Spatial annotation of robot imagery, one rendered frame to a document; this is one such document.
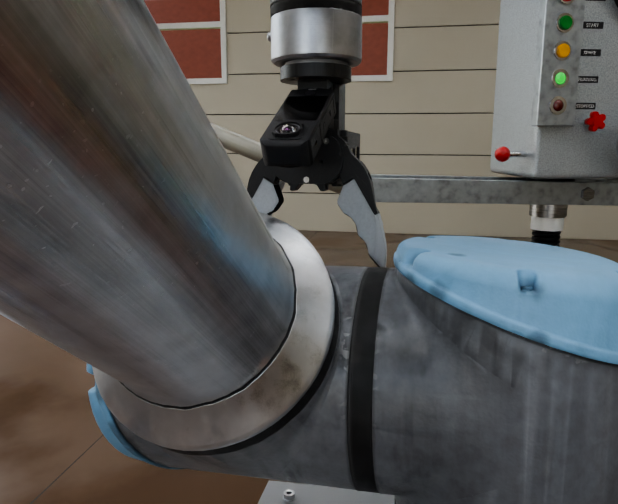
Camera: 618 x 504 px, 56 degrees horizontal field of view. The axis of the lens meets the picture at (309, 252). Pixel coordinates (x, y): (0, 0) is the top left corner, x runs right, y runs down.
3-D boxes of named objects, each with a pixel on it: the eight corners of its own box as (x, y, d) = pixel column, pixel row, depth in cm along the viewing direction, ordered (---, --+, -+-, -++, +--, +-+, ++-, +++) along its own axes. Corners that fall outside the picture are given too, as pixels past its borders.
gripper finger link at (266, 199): (261, 256, 66) (307, 191, 63) (240, 264, 60) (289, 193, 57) (241, 239, 66) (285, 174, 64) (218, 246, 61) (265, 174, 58)
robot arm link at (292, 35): (350, 4, 51) (250, 12, 54) (349, 61, 52) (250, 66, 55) (370, 26, 60) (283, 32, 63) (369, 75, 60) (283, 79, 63)
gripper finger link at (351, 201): (414, 247, 60) (364, 174, 61) (406, 255, 55) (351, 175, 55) (389, 263, 61) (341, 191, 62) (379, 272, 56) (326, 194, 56)
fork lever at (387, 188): (617, 198, 143) (620, 178, 142) (674, 208, 124) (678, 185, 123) (343, 194, 135) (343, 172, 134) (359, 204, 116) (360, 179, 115)
